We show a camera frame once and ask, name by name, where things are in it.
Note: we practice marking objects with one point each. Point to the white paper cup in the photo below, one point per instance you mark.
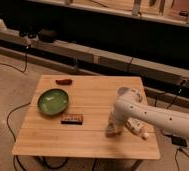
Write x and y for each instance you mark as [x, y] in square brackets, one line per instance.
[122, 90]

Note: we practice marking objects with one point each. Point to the wooden table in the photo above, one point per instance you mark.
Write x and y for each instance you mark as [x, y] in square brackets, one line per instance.
[92, 97]

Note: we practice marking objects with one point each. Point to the white plastic bottle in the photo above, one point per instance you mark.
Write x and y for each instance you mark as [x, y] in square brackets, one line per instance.
[137, 128]

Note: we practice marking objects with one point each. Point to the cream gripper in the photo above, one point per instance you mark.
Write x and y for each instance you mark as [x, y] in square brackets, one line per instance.
[113, 130]

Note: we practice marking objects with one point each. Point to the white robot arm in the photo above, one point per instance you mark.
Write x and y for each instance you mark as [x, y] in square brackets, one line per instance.
[128, 104]

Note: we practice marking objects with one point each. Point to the green bowl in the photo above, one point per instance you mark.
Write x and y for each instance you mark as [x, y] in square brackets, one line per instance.
[53, 102]

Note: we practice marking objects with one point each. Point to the black power adapter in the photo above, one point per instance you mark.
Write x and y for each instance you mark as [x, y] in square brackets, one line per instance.
[179, 141]

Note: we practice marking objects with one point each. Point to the red sausage toy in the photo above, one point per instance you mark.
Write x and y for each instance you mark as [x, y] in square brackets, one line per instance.
[64, 82]

